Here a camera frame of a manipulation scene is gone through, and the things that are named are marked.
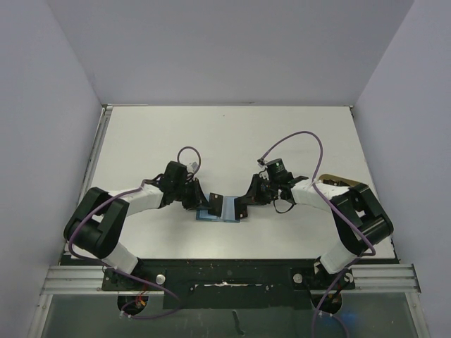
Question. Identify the beige oval card tray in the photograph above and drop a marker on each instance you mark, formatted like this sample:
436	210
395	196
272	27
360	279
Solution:
352	183

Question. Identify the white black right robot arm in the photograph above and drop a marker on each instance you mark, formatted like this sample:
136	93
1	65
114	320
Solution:
360	219

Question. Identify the aluminium rail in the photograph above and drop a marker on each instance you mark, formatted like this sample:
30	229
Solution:
87	280
100	134

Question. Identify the aluminium left side rail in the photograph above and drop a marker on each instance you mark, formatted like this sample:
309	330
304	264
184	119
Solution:
100	134

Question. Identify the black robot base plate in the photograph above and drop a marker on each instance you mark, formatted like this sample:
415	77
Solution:
226	284

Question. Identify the aluminium front rail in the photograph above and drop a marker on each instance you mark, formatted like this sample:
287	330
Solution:
87	280

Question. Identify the stack of credit cards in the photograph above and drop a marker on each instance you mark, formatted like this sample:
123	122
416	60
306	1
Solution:
337	183

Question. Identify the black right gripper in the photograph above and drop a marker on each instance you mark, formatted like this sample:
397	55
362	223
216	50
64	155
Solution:
256	193

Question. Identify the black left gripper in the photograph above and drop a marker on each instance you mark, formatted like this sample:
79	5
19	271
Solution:
198	201

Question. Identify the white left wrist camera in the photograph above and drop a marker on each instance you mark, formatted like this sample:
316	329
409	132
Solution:
192	167

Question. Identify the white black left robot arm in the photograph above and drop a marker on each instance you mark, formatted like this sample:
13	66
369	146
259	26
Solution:
97	222

